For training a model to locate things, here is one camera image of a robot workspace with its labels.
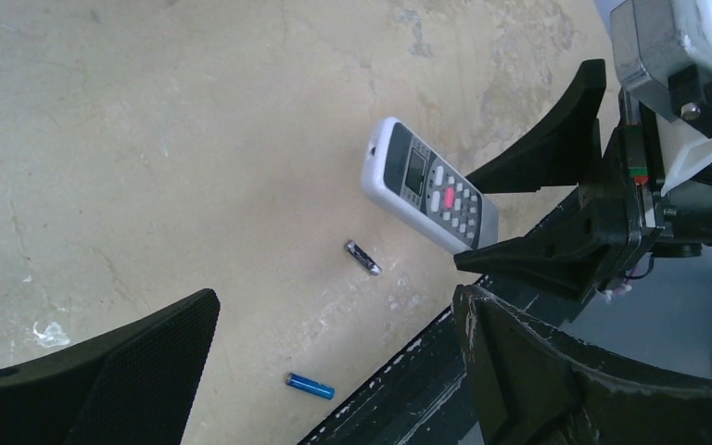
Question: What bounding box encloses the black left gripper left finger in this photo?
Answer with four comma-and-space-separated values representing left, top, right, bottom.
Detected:
0, 289, 221, 444

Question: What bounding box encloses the white remote control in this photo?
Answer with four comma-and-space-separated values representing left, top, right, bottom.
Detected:
361, 117, 499, 255

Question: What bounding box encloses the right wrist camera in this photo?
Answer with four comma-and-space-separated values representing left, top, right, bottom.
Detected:
599, 1, 712, 195

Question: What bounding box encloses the blue AAA battery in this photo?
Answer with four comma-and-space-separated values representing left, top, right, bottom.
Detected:
286, 373, 336, 401

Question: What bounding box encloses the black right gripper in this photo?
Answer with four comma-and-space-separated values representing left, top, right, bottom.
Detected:
454, 59, 712, 301

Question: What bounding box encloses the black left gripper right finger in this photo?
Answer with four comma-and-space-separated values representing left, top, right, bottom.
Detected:
451, 285, 712, 444

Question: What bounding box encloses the black AAA battery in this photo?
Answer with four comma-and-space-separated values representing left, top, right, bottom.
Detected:
344, 240, 382, 276

